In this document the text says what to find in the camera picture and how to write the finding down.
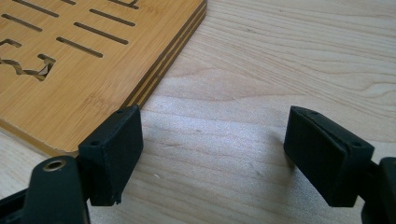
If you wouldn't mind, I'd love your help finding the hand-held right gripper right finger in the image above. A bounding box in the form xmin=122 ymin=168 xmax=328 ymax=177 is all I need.
xmin=283 ymin=105 xmax=375 ymax=208

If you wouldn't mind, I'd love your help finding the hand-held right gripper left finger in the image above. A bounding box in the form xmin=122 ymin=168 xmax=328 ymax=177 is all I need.
xmin=78 ymin=105 xmax=145 ymax=207

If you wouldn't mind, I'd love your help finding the slotted bamboo board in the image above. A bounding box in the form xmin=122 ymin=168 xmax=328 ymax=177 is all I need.
xmin=134 ymin=8 xmax=208 ymax=109
xmin=0 ymin=0 xmax=207 ymax=158
xmin=129 ymin=3 xmax=208 ymax=108

